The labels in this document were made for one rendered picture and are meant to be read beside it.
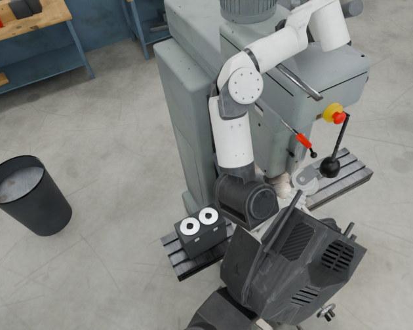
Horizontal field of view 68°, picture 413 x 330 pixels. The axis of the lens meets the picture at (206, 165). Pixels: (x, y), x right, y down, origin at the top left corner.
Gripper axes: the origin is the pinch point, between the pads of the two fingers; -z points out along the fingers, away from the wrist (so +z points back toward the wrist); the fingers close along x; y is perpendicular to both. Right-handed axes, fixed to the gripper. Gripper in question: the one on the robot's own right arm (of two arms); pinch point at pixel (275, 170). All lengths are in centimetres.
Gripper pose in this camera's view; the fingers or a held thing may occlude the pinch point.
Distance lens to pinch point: 150.1
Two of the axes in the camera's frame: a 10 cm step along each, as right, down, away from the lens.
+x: -9.9, 1.5, 0.0
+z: 1.1, 7.5, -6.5
